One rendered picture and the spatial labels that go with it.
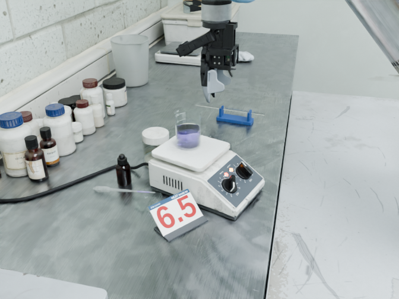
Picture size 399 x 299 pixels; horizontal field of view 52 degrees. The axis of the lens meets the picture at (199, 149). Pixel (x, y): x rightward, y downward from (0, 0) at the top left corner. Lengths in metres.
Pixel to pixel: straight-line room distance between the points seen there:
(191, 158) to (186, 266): 0.21
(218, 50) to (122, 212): 0.48
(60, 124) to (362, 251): 0.67
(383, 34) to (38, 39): 0.90
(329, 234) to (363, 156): 0.32
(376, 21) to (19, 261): 0.63
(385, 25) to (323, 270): 0.37
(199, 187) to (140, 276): 0.20
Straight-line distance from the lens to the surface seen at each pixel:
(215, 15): 1.04
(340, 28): 2.16
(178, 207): 0.75
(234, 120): 1.12
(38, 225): 0.81
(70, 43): 1.37
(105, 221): 0.78
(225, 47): 1.06
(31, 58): 1.20
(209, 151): 0.80
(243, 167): 0.80
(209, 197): 0.76
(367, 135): 1.14
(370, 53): 2.21
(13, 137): 0.92
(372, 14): 0.59
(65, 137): 0.99
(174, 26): 1.84
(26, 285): 0.69
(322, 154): 1.01
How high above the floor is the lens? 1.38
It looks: 29 degrees down
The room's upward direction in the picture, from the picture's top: straight up
